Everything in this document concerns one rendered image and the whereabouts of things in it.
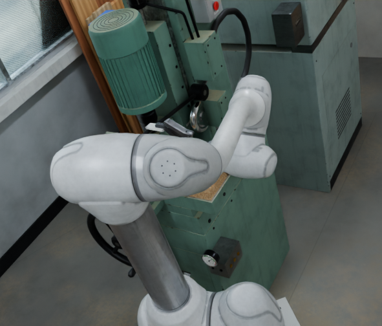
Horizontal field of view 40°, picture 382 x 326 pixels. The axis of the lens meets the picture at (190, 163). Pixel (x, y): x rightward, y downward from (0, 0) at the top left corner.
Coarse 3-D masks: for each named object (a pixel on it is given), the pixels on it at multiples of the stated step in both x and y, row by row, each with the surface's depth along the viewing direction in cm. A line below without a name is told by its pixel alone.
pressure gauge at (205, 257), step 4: (204, 252) 186; (208, 252) 184; (212, 252) 184; (216, 252) 185; (204, 256) 185; (208, 256) 183; (212, 256) 183; (216, 256) 184; (204, 260) 187; (208, 260) 186; (212, 260) 184; (216, 260) 184; (208, 264) 187; (212, 264) 186; (216, 264) 184
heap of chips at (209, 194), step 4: (220, 176) 179; (224, 176) 180; (220, 180) 178; (224, 180) 180; (216, 184) 176; (220, 184) 178; (208, 188) 175; (212, 188) 175; (216, 188) 176; (200, 192) 175; (204, 192) 175; (208, 192) 174; (212, 192) 175; (216, 192) 176; (192, 196) 178; (196, 196) 176; (200, 196) 176; (204, 196) 175; (208, 196) 174; (212, 196) 175; (208, 200) 174
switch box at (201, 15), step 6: (192, 0) 178; (198, 0) 176; (204, 0) 175; (210, 0) 178; (216, 0) 181; (192, 6) 180; (198, 6) 178; (204, 6) 177; (210, 6) 178; (198, 12) 180; (204, 12) 179; (210, 12) 179; (198, 18) 181; (204, 18) 180; (210, 18) 180
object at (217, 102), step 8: (208, 96) 190; (216, 96) 189; (224, 96) 189; (208, 104) 189; (216, 104) 187; (224, 104) 190; (208, 112) 192; (216, 112) 190; (224, 112) 191; (208, 120) 195; (216, 120) 193
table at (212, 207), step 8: (232, 176) 182; (224, 184) 178; (232, 184) 183; (224, 192) 179; (168, 200) 185; (176, 200) 182; (184, 200) 180; (192, 200) 177; (200, 200) 175; (216, 200) 175; (224, 200) 180; (160, 208) 185; (192, 208) 181; (200, 208) 178; (208, 208) 176; (216, 208) 176
